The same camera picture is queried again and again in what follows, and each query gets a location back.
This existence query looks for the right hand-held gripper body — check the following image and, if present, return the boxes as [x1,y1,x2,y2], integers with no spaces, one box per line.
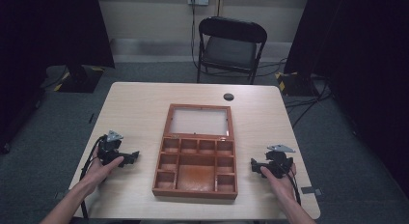
[263,144,297,180]

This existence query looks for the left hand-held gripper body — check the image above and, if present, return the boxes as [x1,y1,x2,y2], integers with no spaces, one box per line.
[96,129,130,169]

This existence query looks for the person's left hand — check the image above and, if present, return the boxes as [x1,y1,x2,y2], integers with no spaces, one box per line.
[82,146,125,188]

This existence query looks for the person's right hand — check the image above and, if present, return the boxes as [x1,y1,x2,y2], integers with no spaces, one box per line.
[259,162,298,201]

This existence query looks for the grey tape strip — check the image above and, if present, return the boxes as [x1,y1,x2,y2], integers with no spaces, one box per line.
[300,186,323,197]

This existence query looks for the wooden compartment box with lid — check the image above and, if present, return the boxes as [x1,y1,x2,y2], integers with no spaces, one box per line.
[151,103,239,200]

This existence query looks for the black striped-tape stand base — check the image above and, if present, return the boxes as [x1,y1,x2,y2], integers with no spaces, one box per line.
[274,70,320,98]
[52,65,106,94]

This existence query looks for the black folding chair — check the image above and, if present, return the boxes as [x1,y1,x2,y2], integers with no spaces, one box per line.
[196,15,269,86]

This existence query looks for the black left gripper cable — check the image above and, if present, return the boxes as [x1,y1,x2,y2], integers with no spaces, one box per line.
[78,134,108,219]

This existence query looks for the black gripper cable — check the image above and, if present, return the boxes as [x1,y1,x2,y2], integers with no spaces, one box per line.
[269,154,303,207]
[78,134,108,219]

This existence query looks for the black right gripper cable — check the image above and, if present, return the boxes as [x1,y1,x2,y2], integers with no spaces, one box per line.
[269,154,303,207]

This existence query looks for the black floor cables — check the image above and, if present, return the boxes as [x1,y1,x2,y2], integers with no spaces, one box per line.
[284,76,334,129]

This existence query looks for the black wall socket cable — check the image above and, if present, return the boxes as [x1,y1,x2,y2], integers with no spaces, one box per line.
[190,1,206,74]

